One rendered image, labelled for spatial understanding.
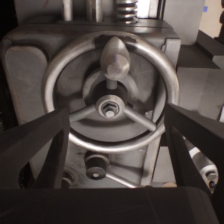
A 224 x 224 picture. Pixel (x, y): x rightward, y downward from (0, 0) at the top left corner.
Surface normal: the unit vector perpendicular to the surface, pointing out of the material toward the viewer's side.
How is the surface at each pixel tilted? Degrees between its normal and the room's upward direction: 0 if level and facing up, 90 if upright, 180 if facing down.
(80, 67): 90
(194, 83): 90
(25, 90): 90
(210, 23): 90
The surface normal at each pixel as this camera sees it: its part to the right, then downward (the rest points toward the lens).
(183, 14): -0.01, 0.56
